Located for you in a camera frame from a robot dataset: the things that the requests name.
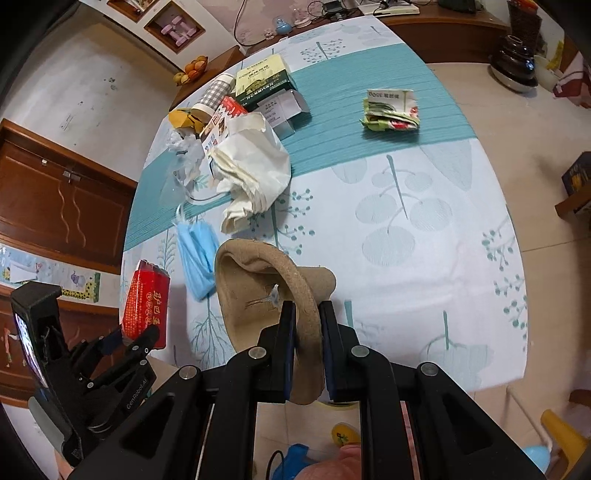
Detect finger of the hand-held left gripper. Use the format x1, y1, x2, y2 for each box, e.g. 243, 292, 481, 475
67, 325, 160, 385
85, 357, 155, 433

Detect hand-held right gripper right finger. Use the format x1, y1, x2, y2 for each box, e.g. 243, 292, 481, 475
318, 300, 546, 480

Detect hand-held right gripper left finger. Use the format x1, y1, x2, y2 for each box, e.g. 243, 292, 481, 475
69, 301, 298, 480

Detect red foil packet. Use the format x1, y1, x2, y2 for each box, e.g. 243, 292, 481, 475
121, 259, 171, 350

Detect red cardboard box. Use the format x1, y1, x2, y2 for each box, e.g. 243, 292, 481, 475
199, 95, 250, 155

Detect silver foil packet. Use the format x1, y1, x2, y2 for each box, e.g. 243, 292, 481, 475
259, 89, 311, 138

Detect yellow slipper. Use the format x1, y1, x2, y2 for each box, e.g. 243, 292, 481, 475
331, 422, 362, 448

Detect blue face mask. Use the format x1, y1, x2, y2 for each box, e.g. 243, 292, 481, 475
173, 205, 221, 303

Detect person's leg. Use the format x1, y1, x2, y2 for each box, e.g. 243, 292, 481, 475
295, 445, 363, 480

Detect brown wooden cabinet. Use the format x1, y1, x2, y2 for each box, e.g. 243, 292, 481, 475
0, 117, 139, 409

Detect table with leaf tablecloth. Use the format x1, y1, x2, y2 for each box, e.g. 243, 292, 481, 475
121, 9, 529, 395

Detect crumpled white paper bag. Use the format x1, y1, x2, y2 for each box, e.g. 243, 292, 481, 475
210, 112, 293, 234

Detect crumpled clear plastic bag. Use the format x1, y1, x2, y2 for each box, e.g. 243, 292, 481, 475
159, 129, 208, 206

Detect yellow wrapper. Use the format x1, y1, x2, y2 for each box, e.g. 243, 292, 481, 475
167, 108, 208, 132

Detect yellow plastic stool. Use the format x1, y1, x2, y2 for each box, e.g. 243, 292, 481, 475
540, 408, 589, 467

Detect crumpled green white snack packet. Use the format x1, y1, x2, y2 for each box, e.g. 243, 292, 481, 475
360, 88, 421, 131

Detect grey checkered cup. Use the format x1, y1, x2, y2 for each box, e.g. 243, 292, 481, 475
191, 74, 234, 121

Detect green cardboard box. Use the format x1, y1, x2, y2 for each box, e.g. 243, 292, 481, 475
235, 53, 298, 112

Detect bowl of oranges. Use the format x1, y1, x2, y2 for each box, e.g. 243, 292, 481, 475
173, 55, 208, 86

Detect wooden side table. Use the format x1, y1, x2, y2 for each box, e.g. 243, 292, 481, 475
168, 46, 245, 112

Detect dark printed box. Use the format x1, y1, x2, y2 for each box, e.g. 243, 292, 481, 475
561, 152, 591, 195

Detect pink dumbbells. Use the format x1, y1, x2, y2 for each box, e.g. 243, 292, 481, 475
159, 14, 197, 40

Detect dark brown pot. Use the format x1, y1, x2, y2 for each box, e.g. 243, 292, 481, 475
489, 34, 541, 95

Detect wooden sideboard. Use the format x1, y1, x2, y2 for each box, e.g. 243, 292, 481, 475
379, 0, 509, 40

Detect white bowl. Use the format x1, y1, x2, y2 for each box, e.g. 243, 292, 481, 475
533, 53, 561, 90

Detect red cloth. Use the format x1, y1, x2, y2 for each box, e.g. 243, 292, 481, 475
551, 69, 591, 109

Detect wicker basket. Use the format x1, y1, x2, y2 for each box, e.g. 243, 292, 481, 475
508, 0, 543, 47

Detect animal print wall poster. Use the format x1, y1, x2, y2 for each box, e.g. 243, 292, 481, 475
0, 244, 101, 304

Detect black cable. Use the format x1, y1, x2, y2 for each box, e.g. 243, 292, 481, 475
265, 450, 284, 480

